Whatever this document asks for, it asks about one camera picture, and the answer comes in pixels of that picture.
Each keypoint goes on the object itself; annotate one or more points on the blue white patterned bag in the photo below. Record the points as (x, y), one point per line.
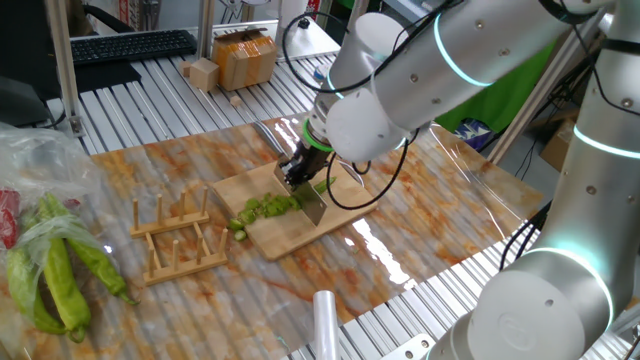
(470, 132)

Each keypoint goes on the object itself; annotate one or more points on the white plastic film roll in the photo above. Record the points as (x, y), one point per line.
(326, 325)

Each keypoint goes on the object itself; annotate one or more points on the black flat pad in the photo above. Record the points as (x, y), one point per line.
(107, 75)

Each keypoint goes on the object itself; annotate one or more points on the cut chili end chunk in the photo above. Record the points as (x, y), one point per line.
(272, 209)

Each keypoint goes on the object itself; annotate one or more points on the dark grey rounded object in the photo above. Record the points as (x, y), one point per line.
(22, 102)

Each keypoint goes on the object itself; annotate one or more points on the red vegetable in bag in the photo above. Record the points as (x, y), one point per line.
(71, 203)
(7, 225)

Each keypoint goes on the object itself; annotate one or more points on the tiny wooden block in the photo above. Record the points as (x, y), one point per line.
(236, 101)

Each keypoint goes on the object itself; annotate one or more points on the black computer monitor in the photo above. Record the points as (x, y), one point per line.
(25, 40)

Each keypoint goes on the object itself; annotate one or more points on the grey tripod mounted device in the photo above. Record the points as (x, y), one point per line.
(605, 24)

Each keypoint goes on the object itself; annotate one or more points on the black round knob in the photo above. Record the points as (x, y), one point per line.
(304, 23)

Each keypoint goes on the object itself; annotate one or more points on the white plastic container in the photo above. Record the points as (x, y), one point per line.
(291, 12)

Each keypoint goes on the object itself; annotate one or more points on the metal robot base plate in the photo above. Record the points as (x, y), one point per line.
(407, 350)

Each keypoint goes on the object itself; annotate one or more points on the wooden cutting board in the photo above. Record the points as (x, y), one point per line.
(345, 215)

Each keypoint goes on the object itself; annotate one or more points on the black computer keyboard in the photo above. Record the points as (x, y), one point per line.
(130, 46)

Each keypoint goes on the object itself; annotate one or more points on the cut green chili pepper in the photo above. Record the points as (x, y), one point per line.
(325, 185)

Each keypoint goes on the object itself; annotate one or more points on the clear plastic bag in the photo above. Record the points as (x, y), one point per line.
(45, 160)

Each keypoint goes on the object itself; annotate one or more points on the wooden peg rack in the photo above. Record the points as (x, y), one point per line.
(170, 224)

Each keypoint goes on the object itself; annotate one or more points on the steel cleaver knife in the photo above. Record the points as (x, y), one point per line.
(312, 205)

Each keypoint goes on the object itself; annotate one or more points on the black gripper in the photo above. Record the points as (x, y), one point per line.
(309, 161)

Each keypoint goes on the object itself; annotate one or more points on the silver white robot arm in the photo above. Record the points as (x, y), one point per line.
(475, 50)

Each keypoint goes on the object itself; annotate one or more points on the whole green chili pepper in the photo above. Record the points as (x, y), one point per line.
(20, 290)
(62, 285)
(100, 265)

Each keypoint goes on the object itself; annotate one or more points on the small wooden block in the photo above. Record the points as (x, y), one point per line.
(185, 68)

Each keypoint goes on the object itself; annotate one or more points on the marble pattern plastic mat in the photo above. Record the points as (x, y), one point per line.
(425, 165)

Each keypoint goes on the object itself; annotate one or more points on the taped cardboard box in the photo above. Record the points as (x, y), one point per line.
(245, 60)

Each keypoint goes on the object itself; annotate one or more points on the open cardboard box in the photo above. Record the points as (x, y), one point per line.
(555, 147)

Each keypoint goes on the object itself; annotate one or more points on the black tripod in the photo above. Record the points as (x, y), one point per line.
(567, 90)

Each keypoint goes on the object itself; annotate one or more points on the large wooden cube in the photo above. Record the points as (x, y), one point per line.
(204, 75)

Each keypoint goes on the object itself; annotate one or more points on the green cloth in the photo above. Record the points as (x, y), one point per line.
(490, 100)

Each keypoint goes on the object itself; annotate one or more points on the white flat panel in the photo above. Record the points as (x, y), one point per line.
(317, 42)

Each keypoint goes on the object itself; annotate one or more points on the aluminium frame post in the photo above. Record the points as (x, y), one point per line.
(62, 60)
(537, 97)
(205, 30)

